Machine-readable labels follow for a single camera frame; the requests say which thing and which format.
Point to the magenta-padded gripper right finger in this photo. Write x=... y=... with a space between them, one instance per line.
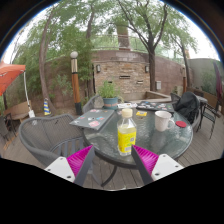
x=146 y=160

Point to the clear bottle with yellow label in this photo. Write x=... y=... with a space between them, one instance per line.
x=126 y=138

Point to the wooden lamp post with globe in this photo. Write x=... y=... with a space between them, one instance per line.
x=76 y=86

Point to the yellow card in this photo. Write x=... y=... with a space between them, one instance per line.
x=141 y=113

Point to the dark-trunked branching tree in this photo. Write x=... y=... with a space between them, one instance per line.
x=152 y=70

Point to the flat round red coaster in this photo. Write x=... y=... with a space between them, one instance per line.
x=181 y=124

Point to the black laptop with stickers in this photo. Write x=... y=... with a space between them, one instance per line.
x=155 y=106

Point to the leaning green tree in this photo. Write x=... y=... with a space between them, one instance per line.
x=43 y=73

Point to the wooden bench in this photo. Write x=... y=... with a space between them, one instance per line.
x=18 y=111

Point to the black jacket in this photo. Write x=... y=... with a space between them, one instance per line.
x=187 y=106

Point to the white sticker sheet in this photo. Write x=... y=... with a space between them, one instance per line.
x=128 y=105

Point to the dark metal patio chair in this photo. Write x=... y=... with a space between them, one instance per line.
x=209 y=115

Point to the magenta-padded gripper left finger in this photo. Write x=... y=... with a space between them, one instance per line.
x=78 y=161

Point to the orange patio umbrella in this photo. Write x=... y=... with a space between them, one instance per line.
x=8 y=75

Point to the blue and yellow striped cone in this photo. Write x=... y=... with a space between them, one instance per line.
x=47 y=108

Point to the black wall lantern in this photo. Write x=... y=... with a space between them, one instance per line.
x=98 y=68
x=146 y=69

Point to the green plant in teal pot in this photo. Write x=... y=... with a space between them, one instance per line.
x=109 y=91

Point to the white ceramic mug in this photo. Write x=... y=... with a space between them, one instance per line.
x=162 y=120

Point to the grey laptop with stickers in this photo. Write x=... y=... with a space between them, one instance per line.
x=91 y=119

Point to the grey wall box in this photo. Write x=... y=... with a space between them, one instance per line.
x=158 y=85

